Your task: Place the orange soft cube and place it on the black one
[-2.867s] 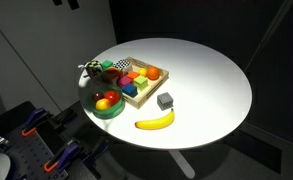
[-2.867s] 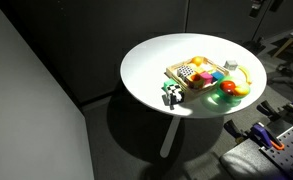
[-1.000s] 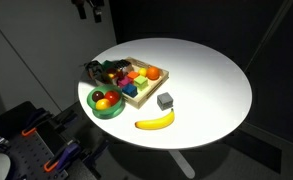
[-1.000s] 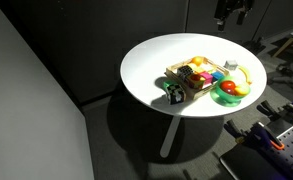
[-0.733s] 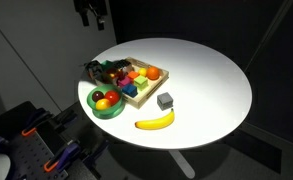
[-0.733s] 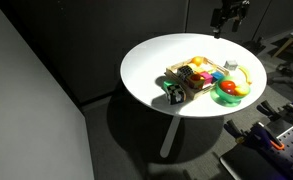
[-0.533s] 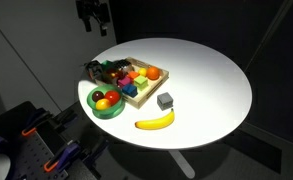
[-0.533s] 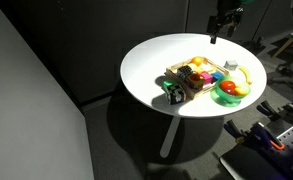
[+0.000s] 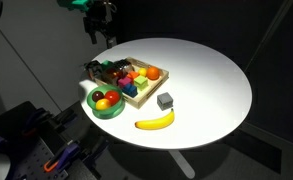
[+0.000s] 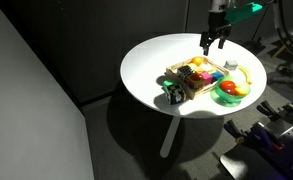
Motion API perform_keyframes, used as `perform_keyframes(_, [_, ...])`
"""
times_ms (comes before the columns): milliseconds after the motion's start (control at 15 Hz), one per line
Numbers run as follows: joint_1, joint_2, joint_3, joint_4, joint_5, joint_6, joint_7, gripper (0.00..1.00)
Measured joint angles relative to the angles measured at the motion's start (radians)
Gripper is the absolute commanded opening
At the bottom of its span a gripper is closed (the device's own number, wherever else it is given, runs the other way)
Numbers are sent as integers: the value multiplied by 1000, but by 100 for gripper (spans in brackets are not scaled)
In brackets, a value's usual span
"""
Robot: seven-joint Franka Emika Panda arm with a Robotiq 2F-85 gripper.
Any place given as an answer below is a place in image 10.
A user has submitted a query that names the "pink wooden cube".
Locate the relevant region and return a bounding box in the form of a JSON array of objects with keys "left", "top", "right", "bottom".
[{"left": 200, "top": 71, "right": 214, "bottom": 85}]

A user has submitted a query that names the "black white checkered soft cube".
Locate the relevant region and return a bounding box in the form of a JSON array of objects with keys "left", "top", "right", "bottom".
[{"left": 162, "top": 81, "right": 188, "bottom": 106}]

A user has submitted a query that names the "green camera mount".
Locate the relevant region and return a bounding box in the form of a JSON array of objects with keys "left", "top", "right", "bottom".
[{"left": 224, "top": 1, "right": 264, "bottom": 25}]

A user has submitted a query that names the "red apple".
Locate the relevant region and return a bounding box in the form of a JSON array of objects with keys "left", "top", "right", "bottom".
[{"left": 219, "top": 80, "right": 237, "bottom": 95}]

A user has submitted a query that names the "white table leg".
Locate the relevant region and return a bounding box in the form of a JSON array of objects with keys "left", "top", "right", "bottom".
[{"left": 159, "top": 116, "right": 181, "bottom": 159}]

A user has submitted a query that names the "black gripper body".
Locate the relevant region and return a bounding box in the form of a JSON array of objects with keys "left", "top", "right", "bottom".
[{"left": 200, "top": 10, "right": 233, "bottom": 43}]

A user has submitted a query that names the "black perforated mounting board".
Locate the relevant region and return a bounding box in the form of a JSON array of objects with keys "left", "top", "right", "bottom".
[{"left": 272, "top": 121, "right": 293, "bottom": 180}]

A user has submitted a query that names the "black clamp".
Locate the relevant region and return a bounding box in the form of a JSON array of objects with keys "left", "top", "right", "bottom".
[
  {"left": 256, "top": 100, "right": 284, "bottom": 122},
  {"left": 223, "top": 118, "right": 251, "bottom": 142}
]

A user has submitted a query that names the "orange fruit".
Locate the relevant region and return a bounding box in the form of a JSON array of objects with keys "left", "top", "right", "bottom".
[{"left": 190, "top": 56, "right": 204, "bottom": 67}]

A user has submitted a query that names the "yellow round fruit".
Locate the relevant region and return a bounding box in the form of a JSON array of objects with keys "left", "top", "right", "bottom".
[{"left": 235, "top": 82, "right": 251, "bottom": 97}]

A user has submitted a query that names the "yellow banana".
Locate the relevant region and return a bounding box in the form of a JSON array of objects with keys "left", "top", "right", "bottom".
[{"left": 238, "top": 65, "right": 254, "bottom": 86}]

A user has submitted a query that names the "wooden furniture leg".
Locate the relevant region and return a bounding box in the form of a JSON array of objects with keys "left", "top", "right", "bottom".
[{"left": 272, "top": 43, "right": 289, "bottom": 59}]

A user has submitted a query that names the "black padded block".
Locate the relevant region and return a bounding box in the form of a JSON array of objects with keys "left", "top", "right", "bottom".
[{"left": 218, "top": 143, "right": 287, "bottom": 180}]

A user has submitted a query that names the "black white dotted soft cube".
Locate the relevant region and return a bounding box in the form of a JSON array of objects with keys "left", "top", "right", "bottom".
[{"left": 176, "top": 65, "right": 194, "bottom": 81}]

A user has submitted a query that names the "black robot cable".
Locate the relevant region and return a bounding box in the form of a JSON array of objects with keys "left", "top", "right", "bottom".
[{"left": 271, "top": 0, "right": 293, "bottom": 63}]

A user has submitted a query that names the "grey cube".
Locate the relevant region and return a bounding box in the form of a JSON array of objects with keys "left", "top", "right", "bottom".
[{"left": 223, "top": 59, "right": 239, "bottom": 72}]

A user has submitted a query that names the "green plastic bowl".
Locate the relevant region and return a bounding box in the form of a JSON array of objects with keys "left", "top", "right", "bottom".
[{"left": 210, "top": 75, "right": 252, "bottom": 108}]

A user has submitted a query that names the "blue wooden cube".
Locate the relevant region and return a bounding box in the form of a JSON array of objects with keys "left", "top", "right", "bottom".
[{"left": 211, "top": 70, "right": 225, "bottom": 83}]

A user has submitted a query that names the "wooden tray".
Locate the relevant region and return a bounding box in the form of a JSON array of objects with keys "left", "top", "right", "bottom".
[{"left": 165, "top": 55, "right": 231, "bottom": 100}]

